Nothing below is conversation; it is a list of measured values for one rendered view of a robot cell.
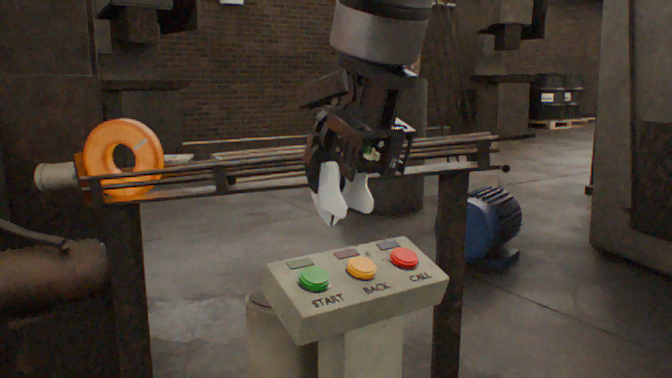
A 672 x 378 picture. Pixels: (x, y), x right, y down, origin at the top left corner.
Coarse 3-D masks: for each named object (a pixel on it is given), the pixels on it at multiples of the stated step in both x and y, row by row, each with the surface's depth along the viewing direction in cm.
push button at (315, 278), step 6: (306, 270) 68; (312, 270) 68; (318, 270) 68; (300, 276) 67; (306, 276) 67; (312, 276) 67; (318, 276) 67; (324, 276) 67; (300, 282) 67; (306, 282) 66; (312, 282) 66; (318, 282) 66; (324, 282) 67; (312, 288) 66; (318, 288) 66
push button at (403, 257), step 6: (396, 252) 75; (402, 252) 76; (408, 252) 76; (414, 252) 76; (396, 258) 74; (402, 258) 74; (408, 258) 74; (414, 258) 75; (396, 264) 74; (402, 264) 74; (408, 264) 74; (414, 264) 74
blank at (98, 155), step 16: (96, 128) 101; (112, 128) 101; (128, 128) 100; (144, 128) 101; (96, 144) 102; (112, 144) 101; (128, 144) 101; (144, 144) 100; (96, 160) 102; (112, 160) 105; (144, 160) 101; (160, 160) 102; (144, 176) 102; (112, 192) 103; (128, 192) 103; (144, 192) 103
